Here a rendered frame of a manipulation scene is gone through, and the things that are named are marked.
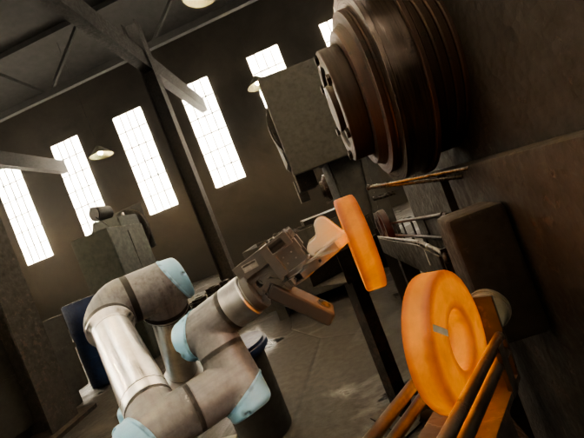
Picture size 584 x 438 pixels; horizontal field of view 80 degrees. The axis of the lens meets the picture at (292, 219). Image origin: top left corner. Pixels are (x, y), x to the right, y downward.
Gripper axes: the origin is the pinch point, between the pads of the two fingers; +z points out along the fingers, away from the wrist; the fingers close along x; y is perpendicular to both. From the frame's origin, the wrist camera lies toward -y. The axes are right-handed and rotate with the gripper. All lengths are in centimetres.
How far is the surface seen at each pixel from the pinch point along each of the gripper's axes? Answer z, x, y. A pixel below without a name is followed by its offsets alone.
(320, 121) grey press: 41, 295, 65
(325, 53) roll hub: 19.0, 23.5, 32.3
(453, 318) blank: 2.9, -13.9, -13.7
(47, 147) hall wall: -643, 1056, 700
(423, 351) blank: -2.0, -22.6, -10.2
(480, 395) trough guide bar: -0.2, -21.7, -17.7
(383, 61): 22.9, 9.6, 20.3
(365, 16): 25.8, 11.4, 29.3
